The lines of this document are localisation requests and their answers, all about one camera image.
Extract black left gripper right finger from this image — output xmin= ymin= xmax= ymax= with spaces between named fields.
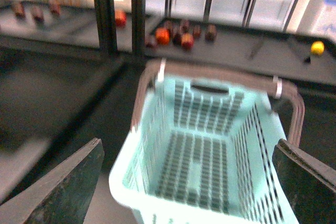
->
xmin=272 ymin=139 xmax=335 ymax=223

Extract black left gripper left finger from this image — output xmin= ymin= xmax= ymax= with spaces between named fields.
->
xmin=1 ymin=138 xmax=104 ymax=223

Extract light blue plastic basket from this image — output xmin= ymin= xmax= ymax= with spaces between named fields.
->
xmin=109 ymin=75 xmax=298 ymax=223

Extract brown basket handle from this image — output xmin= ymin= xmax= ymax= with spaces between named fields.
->
xmin=130 ymin=59 xmax=305 ymax=147

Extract red apple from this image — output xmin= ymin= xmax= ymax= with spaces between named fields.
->
xmin=181 ymin=33 xmax=194 ymax=50

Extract yellow lemon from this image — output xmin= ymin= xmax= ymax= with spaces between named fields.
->
xmin=310 ymin=40 xmax=324 ymax=56

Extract orange fruit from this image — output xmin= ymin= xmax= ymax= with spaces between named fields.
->
xmin=155 ymin=27 xmax=170 ymax=45

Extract red fruit behind post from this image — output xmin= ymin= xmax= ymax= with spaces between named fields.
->
xmin=114 ymin=9 xmax=127 ymax=27

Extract black metal shelf post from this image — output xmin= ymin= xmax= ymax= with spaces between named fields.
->
xmin=94 ymin=0 xmax=118 ymax=57

